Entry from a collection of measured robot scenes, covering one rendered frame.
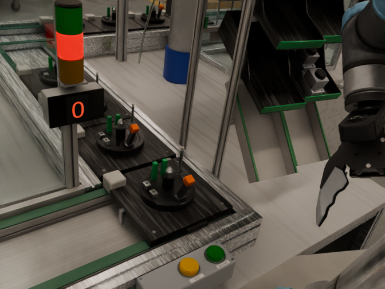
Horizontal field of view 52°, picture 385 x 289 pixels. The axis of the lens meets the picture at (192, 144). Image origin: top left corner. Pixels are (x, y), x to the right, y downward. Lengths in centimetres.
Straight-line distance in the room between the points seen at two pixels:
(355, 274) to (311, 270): 67
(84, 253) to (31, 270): 11
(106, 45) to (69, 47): 130
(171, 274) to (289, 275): 33
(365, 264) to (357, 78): 33
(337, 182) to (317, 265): 50
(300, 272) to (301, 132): 41
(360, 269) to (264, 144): 74
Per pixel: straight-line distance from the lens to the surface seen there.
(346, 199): 135
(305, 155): 121
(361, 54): 67
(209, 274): 86
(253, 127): 110
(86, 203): 102
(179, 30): 179
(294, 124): 121
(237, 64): 98
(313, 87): 107
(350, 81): 66
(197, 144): 141
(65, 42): 81
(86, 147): 116
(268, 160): 110
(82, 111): 87
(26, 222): 99
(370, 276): 39
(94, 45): 208
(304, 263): 109
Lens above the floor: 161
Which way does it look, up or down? 32 degrees down
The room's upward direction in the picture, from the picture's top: 8 degrees clockwise
